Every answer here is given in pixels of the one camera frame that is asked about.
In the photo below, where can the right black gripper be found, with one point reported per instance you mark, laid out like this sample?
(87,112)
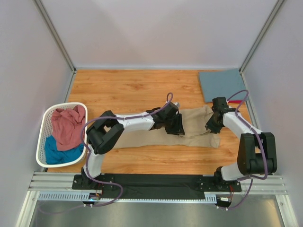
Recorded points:
(211,124)

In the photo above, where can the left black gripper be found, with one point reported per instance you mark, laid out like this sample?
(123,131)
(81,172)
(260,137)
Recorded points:
(175,124)

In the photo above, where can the beige t shirt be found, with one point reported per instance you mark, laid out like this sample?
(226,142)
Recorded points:
(196,134)

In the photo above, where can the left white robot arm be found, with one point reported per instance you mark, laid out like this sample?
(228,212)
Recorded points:
(105,131)

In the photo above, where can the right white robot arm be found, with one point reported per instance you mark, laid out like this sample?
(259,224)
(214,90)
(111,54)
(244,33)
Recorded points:
(256,156)

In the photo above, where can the folded red t shirt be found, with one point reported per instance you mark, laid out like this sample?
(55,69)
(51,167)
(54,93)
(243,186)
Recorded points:
(234,101)

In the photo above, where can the folded grey-blue t shirt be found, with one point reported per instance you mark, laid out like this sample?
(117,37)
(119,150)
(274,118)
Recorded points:
(223,83)

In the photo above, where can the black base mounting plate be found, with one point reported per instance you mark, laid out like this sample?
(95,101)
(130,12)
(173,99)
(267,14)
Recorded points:
(154,187)

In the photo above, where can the pink t shirt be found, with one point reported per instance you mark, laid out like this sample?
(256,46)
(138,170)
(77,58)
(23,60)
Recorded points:
(67,125)

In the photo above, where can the white laundry basket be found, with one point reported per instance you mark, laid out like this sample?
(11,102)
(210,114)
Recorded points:
(46,131)

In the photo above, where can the blue t shirt in basket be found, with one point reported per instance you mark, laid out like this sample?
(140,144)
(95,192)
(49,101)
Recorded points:
(54,156)

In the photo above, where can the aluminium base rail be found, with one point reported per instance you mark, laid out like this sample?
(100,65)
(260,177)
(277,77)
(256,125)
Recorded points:
(45,181)

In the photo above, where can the right aluminium frame post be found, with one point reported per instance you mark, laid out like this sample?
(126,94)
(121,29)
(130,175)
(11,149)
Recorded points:
(264,30)

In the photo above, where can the aluminium frame post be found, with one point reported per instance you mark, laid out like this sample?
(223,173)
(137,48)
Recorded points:
(264,30)
(46,18)

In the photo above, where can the left aluminium frame post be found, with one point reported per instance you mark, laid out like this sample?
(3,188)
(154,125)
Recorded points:
(46,18)

